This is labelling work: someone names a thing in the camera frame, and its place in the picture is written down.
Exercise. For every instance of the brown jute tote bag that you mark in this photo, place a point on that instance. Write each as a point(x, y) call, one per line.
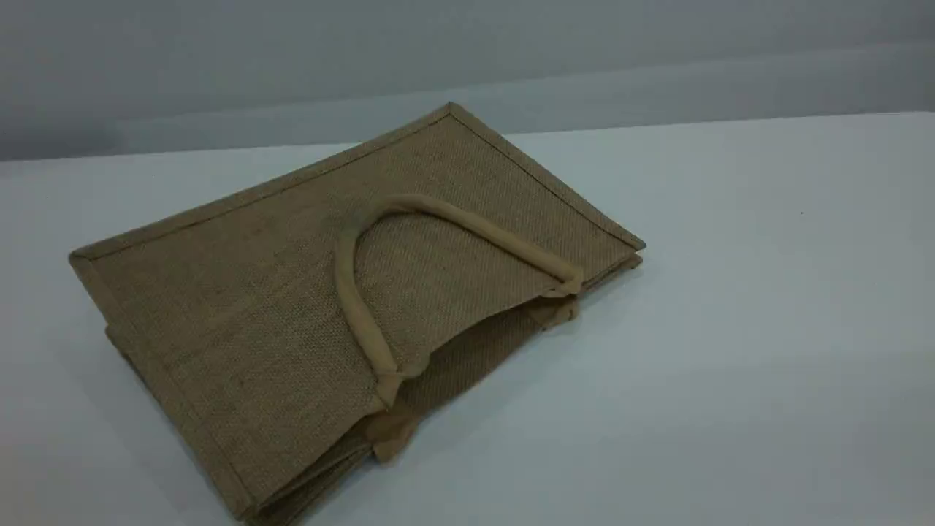
point(277, 314)

